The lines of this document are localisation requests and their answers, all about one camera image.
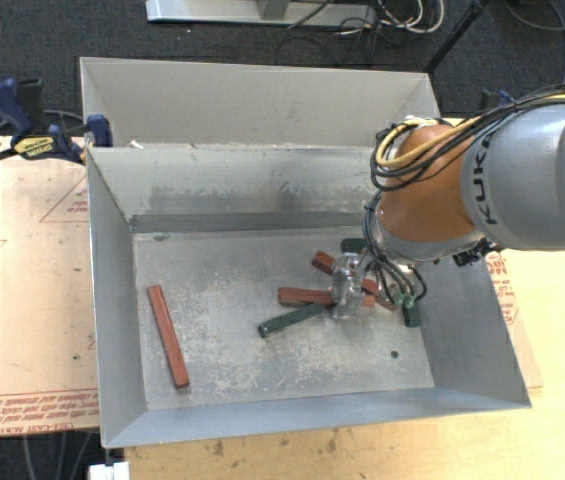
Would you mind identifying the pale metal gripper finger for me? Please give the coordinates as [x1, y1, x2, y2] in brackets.
[346, 292, 366, 320]
[330, 291, 349, 320]

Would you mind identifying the red-brown flat block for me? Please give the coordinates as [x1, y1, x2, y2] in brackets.
[310, 250, 399, 313]
[277, 287, 378, 310]
[146, 284, 191, 391]

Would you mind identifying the grey metal bin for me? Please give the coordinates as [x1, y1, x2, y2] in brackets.
[79, 56, 533, 450]

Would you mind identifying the brown cardboard board red print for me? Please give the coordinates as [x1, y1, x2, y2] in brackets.
[0, 135, 545, 439]

